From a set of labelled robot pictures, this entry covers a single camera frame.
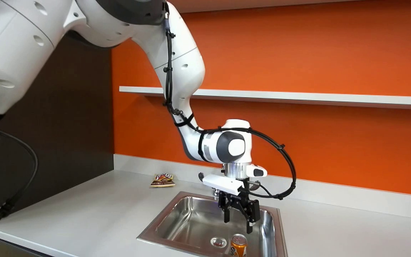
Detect steel sink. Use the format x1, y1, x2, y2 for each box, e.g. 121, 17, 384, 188
137, 191, 288, 257

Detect white wall shelf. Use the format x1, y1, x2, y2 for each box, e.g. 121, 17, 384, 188
119, 86, 411, 110

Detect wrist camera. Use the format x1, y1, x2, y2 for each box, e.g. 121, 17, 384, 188
202, 174, 244, 196

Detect orange soda can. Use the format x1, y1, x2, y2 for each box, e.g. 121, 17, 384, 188
229, 234, 248, 257

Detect snack chip bag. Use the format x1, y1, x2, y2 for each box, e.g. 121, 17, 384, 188
150, 173, 176, 188

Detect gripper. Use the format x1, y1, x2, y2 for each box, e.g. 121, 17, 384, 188
218, 179, 261, 235

